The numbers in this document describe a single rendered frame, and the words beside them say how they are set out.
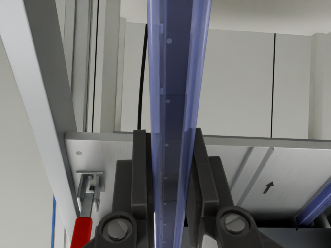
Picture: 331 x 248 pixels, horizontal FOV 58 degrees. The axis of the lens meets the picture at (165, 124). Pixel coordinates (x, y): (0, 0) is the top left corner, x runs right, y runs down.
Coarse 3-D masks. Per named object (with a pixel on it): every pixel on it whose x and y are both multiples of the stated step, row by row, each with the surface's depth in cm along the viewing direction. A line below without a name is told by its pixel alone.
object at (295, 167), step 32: (96, 160) 30; (224, 160) 31; (256, 160) 31; (288, 160) 31; (320, 160) 31; (256, 192) 36; (288, 192) 36; (320, 192) 36; (96, 224) 41; (256, 224) 43; (320, 224) 44
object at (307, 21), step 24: (144, 0) 79; (216, 0) 77; (240, 0) 76; (264, 0) 76; (288, 0) 75; (312, 0) 74; (216, 24) 94; (240, 24) 93; (264, 24) 92; (288, 24) 91; (312, 24) 90
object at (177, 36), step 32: (160, 0) 6; (192, 0) 6; (160, 32) 7; (192, 32) 7; (160, 64) 7; (192, 64) 7; (160, 96) 8; (192, 96) 8; (160, 128) 9; (192, 128) 9; (160, 160) 10; (160, 192) 12; (160, 224) 13
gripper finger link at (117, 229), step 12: (108, 216) 9; (120, 216) 9; (132, 216) 9; (108, 228) 9; (120, 228) 9; (132, 228) 9; (96, 240) 9; (108, 240) 9; (120, 240) 9; (132, 240) 9
